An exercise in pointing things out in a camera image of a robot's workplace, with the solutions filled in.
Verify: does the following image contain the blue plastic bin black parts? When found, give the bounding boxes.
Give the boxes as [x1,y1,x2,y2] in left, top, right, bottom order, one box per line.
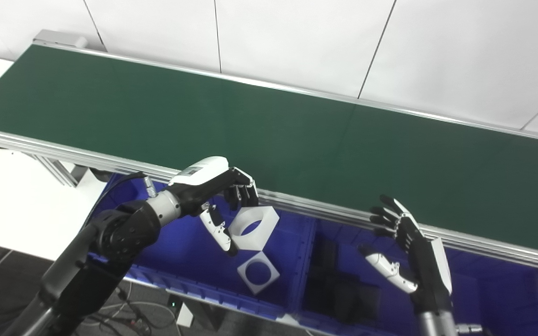
[296,218,538,336]

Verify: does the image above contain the blue plastic bin white parts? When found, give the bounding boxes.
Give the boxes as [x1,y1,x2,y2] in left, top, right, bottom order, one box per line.
[85,174,317,322]

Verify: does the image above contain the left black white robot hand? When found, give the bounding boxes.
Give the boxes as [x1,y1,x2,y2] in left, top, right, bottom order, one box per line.
[169,156,260,257]

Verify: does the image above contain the floor cables bundle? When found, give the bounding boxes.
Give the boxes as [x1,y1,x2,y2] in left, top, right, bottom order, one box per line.
[77,284,182,336]

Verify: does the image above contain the black conveyor bracket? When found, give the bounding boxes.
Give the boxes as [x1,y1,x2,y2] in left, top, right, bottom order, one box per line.
[89,167,112,183]

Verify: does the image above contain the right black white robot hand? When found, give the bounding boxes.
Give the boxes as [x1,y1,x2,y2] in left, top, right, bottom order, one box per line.
[359,195,454,311]

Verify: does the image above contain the green conveyor belt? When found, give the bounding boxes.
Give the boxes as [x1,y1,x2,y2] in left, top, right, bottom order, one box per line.
[0,45,538,256]
[0,40,538,275]

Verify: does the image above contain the aluminium conveyor leg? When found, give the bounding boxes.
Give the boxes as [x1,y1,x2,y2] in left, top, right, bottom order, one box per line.
[32,154,88,188]

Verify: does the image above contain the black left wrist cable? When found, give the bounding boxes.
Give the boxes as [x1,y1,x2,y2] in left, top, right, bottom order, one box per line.
[105,171,158,200]

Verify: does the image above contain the white power adapter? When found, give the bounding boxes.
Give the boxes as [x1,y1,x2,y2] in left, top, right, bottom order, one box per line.
[176,302,195,328]

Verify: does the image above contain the white square part round hole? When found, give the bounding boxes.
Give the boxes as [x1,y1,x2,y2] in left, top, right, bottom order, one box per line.
[237,251,281,295]
[228,205,281,252]

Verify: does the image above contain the grey conveyor end box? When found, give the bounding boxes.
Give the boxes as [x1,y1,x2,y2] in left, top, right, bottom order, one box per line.
[32,29,106,51]

